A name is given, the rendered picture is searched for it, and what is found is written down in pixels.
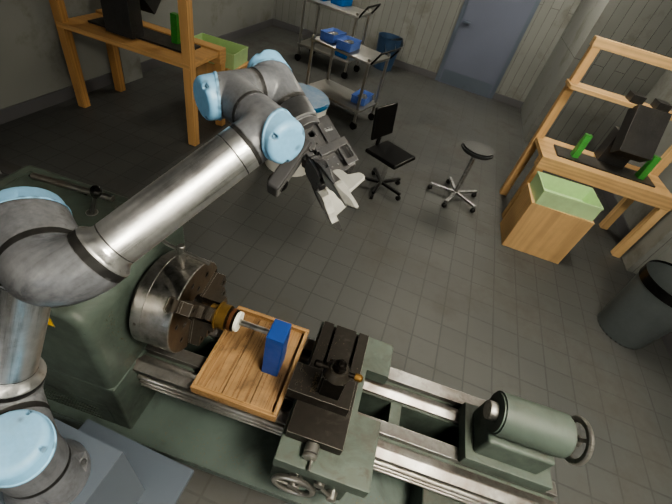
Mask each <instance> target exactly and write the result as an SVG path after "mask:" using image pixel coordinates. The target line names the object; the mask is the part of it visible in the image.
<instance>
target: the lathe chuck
mask: <svg viewBox="0 0 672 504"><path fill-rule="evenodd" d="M207 261H209V260H207ZM209 262H211V265H210V266H208V265H206V264H204V263H202V262H200V261H197V260H195V259H193V258H191V257H189V256H187V255H186V262H185V265H187V266H188V269H187V270H185V271H179V270H177V269H176V267H177V266H178V265H180V263H179V262H178V256H176V257H175V258H173V259H172V260H171V261H170V262H169V263H168V264H167V265H166V266H165V267H164V268H163V270H162V271H161V272H160V274H159V275H158V276H157V278H156V280H155V281H154V283H153V285H152V287H151V289H150V291H149V293H148V295H147V298H146V300H145V303H144V306H143V309H142V313H141V318H140V334H141V338H142V340H143V341H144V342H145V343H147V344H149V345H152V346H155V347H158V348H161V349H164V350H166V351H169V352H172V353H177V352H180V351H182V350H183V349H184V348H186V347H187V342H188V336H189V330H190V324H191V320H190V319H188V317H186V316H184V315H181V314H178V313H173V312H169V313H166V312H165V311H166V310H164V309H165V307H166V304H167V302H168V299H169V297H171V296H174V297H175V299H176V300H184V301H196V302H199V303H201V304H204V305H207V306H211V305H210V304H207V303H204V302H202V301H201V300H197V299H195V297H196V296H197V295H198V294H199V293H202V292H203V290H204V289H205V287H206V285H207V284H208V282H209V281H210V279H211V277H212V276H213V274H214V273H215V271H216V269H217V266H216V264H215V263H214V262H212V261H209Z"/></svg>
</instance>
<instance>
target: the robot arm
mask: <svg viewBox="0 0 672 504"><path fill-rule="evenodd" d="M193 92H194V98H195V102H196V105H197V107H198V110H199V111H200V113H201V115H202V116H203V117H204V118H205V119H206V120H209V121H215V120H219V121H221V120H222V119H227V120H228V121H229V122H230V123H231V125H230V126H228V127H227V128H226V129H224V130H223V131H221V132H220V133H219V134H217V135H216V136H215V137H213V138H212V139H211V140H209V141H208V142H206V143H205V144H204V145H202V146H201V147H200V148H198V149H197V150H196V151H194V152H193V153H191V154H190V155H189V156H187V157H186V158H185V159H183V160H182V161H181V162H179V163H178V164H176V165H175V166H174V167H172V168H171V169H170V170H168V171H167V172H166V173H164V174H163V175H161V176H160V177H159V178H157V179H156V180H155V181H153V182H152V183H151V184H149V185H148V186H146V187H145V188H144V189H142V190H141V191H140V192H138V193H137V194H135V195H134V196H133V197H131V198H130V199H129V200H127V201H126V202H125V203H123V204H122V205H120V206H119V207H118V208H116V209H115V210H114V211H112V212H111V213H110V214H108V215H107V216H105V217H104V218H103V219H101V220H100V221H99V222H97V223H96V224H95V225H93V226H91V227H87V226H79V227H78V225H77V223H76V221H75V220H74V218H73V216H72V211H71V209H70V208H69V207H68V206H67V205H66V204H65V202H64V201H63V200H62V199H61V198H60V197H59V196H58V195H56V194H55V193H53V192H51V191H48V190H46V189H42V188H38V187H30V186H19V187H11V188H7V189H3V190H1V191H0V491H1V492H3V496H4V501H5V504H70V503H71V502H72V501H73V500H74V499H75V498H76V497H77V496H78V495H79V493H80V492H81V491H82V489H83V488H84V486H85V484H86V482H87V480H88V477H89V474H90V470H91V460H90V456H89V453H88V452H87V450H86V449H85V448H84V446H83V445H82V444H80V443H79V442H77V441H75V440H72V439H66V438H63V437H62V436H61V435H60V433H59V431H58V429H57V427H56V424H55V421H54V418H53V415H52V412H51V409H50V407H49V404H48V402H47V399H46V396H45V393H44V382H45V378H46V373H47V365H46V363H45V361H44V360H43V359H42V357H41V353H42V349H43V344H44V339H45V335H46V330H47V325H48V321H49V316H50V311H51V308H54V307H65V306H71V305H75V304H79V303H82V302H85V301H87V300H90V299H93V298H95V297H97V296H99V295H101V294H103V293H105V292H107V291H108V290H110V289H111V288H113V287H115V286H116V285H117V284H119V283H120V282H121V281H122V280H124V279H125V278H126V277H128V276H129V275H130V269H131V265H132V264H133V263H134V262H136V261H137V260H138V259H139V258H141V257H142V256H143V255H145V254H146V253H147V252H148V251H150V250H151V249H152V248H154V247H155V246H156V245H158V244H159V243H160V242H161V241H163V240H164V239H165V238H167V237H168V236H169V235H171V234H172V233H173V232H174V231H176V230H177V229H178V228H180V227H181V226H182V225H183V224H185V223H186V222H187V221H189V220H190V219H191V218H193V217H194V216H195V215H196V214H198V213H199V212H200V211H202V210H203V209H204V208H205V207H207V206H208V205H209V204H211V203H212V202H213V201H215V200H216V199H217V198H218V197H220V196H221V195H222V194H224V193H225V192H226V191H227V190H229V189H230V188H231V187H233V186H234V185H235V184H237V183H238V182H239V181H240V180H242V179H243V178H244V177H246V176H247V175H248V174H250V173H251V172H252V171H253V170H255V169H256V168H257V167H259V166H260V165H261V164H263V163H264V162H265V161H267V160H270V161H273V162H275V163H278V164H279V166H278V167H277V168H276V170H275V171H274V173H272V174H271V175H270V176H269V177H268V181H267V192H268V193H270V194H271V195H273V196H275V197H278V196H279V195H280V193H281V192H283V191H284V190H285V189H286V188H287V186H288V182H289V180H290V179H291V177H292V176H293V175H294V173H295V172H296V170H297V169H298V167H299V166H300V164H301V163H302V167H304V168H305V173H306V176H307V178H308V180H309V182H310V183H311V186H312V189H313V191H314V193H315V196H316V198H317V200H318V202H319V204H320V206H321V208H322V209H323V211H324V213H325V215H326V216H327V218H328V220H329V221H330V223H331V225H332V226H333V227H335V228H336V229H337V230H339V231H341V230H342V228H341V225H340V222H339V220H338V218H337V215H338V214H339V213H340V212H341V211H342V210H343V209H344V208H345V207H346V206H347V207H350V208H354V209H358V208H359V206H358V204H357V202H356V201H355V199H354V197H353V196H352V194H351V192H352V191H353V190H354V189H355V188H356V187H357V186H358V185H359V184H361V183H362V182H363V181H364V180H365V176H364V174H362V173H353V174H351V172H352V170H353V169H354V167H355V165H356V161H358V158H357V156H356V155H355V153H354V151H353V150H352V148H351V146H350V145H349V143H348V141H347V140H346V138H345V136H343V137H340V135H339V134H338V132H337V130H336V129H335V127H334V125H333V123H332V122H331V120H330V118H329V117H328V115H327V114H326V115H324V116H322V117H319V118H318V116H317V113H316V111H315V110H314V108H313V106H312V105H311V103H310V101H309V100H308V98H307V97H306V95H305V93H304V92H303V90H302V88H301V87H300V85H299V83H298V82H297V80H296V78H295V76H294V75H293V72H292V70H291V68H290V66H289V65H288V64H287V63H286V61H285V60H284V59H283V57H282V56H281V54H280V53H278V52H277V51H275V50H271V49H267V50H263V51H262V52H261V53H260V54H258V53H257V54H255V55H254V56H253V57H252V58H251V59H250V61H249V63H248V65H247V68H243V69H235V70H227V71H219V72H216V71H213V73H207V74H202V75H198V76H197V77H196V78H195V80H194V83H193ZM345 144H347V147H346V145H345ZM349 149H350V151H351V152H350V151H349ZM351 153H352V154H353V156H352V155H351ZM325 186H326V187H325Z"/></svg>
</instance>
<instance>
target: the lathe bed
mask: <svg viewBox="0 0 672 504"><path fill-rule="evenodd" d="M223 331H224V330H221V329H218V328H216V329H215V331H214V332H213V333H212V332H210V334H209V335H208V336H207V337H206V338H205V337H204V340H203V342H202V343H201V344H200V345H199V346H196V345H193V344H191V343H189V344H188V345H187V347H186V348H184V349H183V350H182V351H180V352H177V353H172V352H169V351H166V350H164V349H161V348H158V347H155V346H152V345H149V344H148V345H147V346H146V347H145V349H146V350H147V353H146V354H145V355H142V356H141V357H139V358H137V359H136V363H135V366H134V368H133V371H135V372H136V374H137V378H138V380H140V381H139V382H140V383H139V384H141V386H142V387H143V386H144V387H147V388H150V389H152V390H155V391H158V392H161V393H163V394H166V395H169V396H172V397H174V398H177V399H180V400H183V401H185V402H188V403H191V404H194V405H196V406H199V407H202V408H205V409H207V410H210V411H213V412H216V413H218V414H221V415H224V416H227V417H229V418H232V419H235V420H238V421H240V422H243V423H246V424H249V425H251V426H254V427H257V428H260V429H262V430H265V431H268V432H271V433H273V434H276V435H279V436H282V433H283V430H284V427H285V424H286V422H287V419H288V416H289V413H290V410H291V408H292V405H293V402H294V398H291V397H289V396H286V395H285V398H284V400H283V403H282V406H281V408H280V411H279V414H278V416H277V419H276V421H275V422H272V421H269V420H266V419H264V418H261V417H258V416H255V415H253V414H250V413H247V411H246V412H244V411H242V410H239V409H236V408H233V407H231V406H228V405H225V404H222V403H220V402H219V401H218V402H217V401H214V400H211V399H209V398H206V397H203V396H200V395H198V394H195V393H192V392H191V389H190V386H191V385H192V383H193V381H194V380H195V378H196V376H197V375H198V373H199V371H200V369H201V368H202V366H203V364H204V363H205V361H206V359H207V358H208V356H209V354H210V353H211V351H212V349H213V348H214V346H215V344H216V343H217V341H218V339H219V338H220V336H221V334H222V333H223ZM314 343H315V341H314V340H311V339H309V338H307V340H306V343H305V345H304V348H303V350H302V353H301V356H300V358H299V361H298V362H300V363H303V364H306V365H307V363H308V360H309V357H310V354H311V352H312V349H313V346H314ZM137 372H138V373H137ZM141 386H140V387H141ZM142 387H141V388H142ZM485 401H486V400H483V399H480V398H477V397H474V396H471V395H469V394H466V393H463V392H460V391H457V390H454V389H451V388H449V387H446V386H443V385H440V384H437V383H434V382H431V381H429V380H426V379H423V378H420V377H417V376H414V375H411V374H409V373H406V372H403V371H400V370H397V369H394V368H391V367H390V371H389V377H388V379H387V381H386V383H385V384H380V383H378V382H375V381H372V380H369V379H366V378H365V381H364V385H363V390H362V395H361V399H360V404H359V408H358V413H357V414H359V415H362V416H365V417H368V418H371V419H373V420H376V421H379V422H381V426H380V432H379V438H378V444H377V450H376V456H375V462H374V468H373V470H375V471H378V472H380V473H383V474H386V475H389V476H391V477H394V478H397V479H400V480H402V481H405V482H408V483H411V484H413V485H416V486H419V487H422V488H424V489H427V490H430V491H433V492H435V493H438V494H441V495H444V496H446V497H449V498H452V499H455V500H457V501H460V502H463V503H466V504H556V502H553V498H554V497H556V496H557V491H556V485H555V482H554V481H552V486H553V489H552V490H549V491H547V492H545V493H542V492H539V491H536V490H533V489H530V488H528V487H525V486H522V485H519V484H516V483H514V482H511V481H508V480H505V479H503V478H500V477H497V476H494V475H491V474H489V473H486V472H483V471H480V470H477V469H475V468H472V467H469V466H466V465H464V464H461V463H459V462H458V446H459V407H460V406H461V405H462V404H463V403H464V402H467V403H470V404H473V405H475V406H478V407H479V406H481V405H482V404H483V403H484V402H485Z"/></svg>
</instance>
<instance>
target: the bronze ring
mask: <svg viewBox="0 0 672 504"><path fill-rule="evenodd" d="M210 307H213V308H216V311H215V313H214V316H213V319H212V321H209V320H207V321H208V322H211V323H212V328H213V329H215V328H218V329H221V330H225V329H226V330H227V331H231V332H233V331H232V325H233V322H234V319H235V317H236V315H237V314H238V312H240V311H241V310H239V309H237V308H234V306H232V305H229V304H226V302H224V301H223V302H221V303H220V304H216V303H213V304H212V305H211V306H210Z"/></svg>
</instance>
